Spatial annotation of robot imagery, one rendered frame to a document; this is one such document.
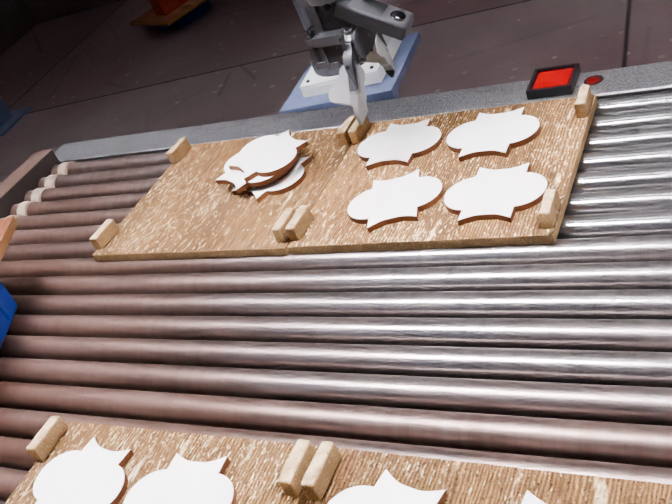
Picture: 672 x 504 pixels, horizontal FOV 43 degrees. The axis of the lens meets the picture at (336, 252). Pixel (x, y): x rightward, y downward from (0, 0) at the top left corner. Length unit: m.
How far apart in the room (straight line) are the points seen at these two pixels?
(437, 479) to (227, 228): 0.68
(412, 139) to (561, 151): 0.26
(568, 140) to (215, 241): 0.58
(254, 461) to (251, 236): 0.48
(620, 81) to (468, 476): 0.80
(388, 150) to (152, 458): 0.64
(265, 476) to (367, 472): 0.12
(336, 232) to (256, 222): 0.17
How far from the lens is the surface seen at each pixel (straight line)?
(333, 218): 1.32
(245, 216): 1.43
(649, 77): 1.47
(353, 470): 0.93
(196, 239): 1.44
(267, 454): 1.00
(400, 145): 1.42
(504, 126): 1.37
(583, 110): 1.35
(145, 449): 1.10
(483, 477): 0.88
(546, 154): 1.29
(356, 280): 1.21
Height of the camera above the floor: 1.61
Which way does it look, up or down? 33 degrees down
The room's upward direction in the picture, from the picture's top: 24 degrees counter-clockwise
